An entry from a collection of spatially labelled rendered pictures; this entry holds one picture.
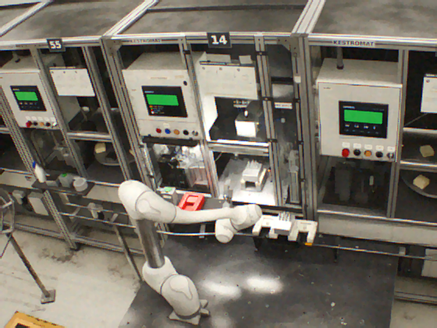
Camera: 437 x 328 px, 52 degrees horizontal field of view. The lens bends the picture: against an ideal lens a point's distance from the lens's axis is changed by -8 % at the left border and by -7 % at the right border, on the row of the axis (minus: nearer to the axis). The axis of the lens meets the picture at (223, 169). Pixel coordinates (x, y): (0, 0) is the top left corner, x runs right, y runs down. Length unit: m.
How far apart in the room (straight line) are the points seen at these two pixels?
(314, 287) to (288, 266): 0.23
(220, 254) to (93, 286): 1.41
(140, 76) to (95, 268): 2.02
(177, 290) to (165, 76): 1.16
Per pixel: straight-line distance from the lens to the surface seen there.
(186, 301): 2.64
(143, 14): 3.04
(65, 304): 4.09
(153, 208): 2.23
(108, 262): 4.22
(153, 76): 2.70
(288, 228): 2.81
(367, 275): 2.90
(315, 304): 2.77
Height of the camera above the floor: 2.95
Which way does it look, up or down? 38 degrees down
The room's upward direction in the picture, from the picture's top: 11 degrees counter-clockwise
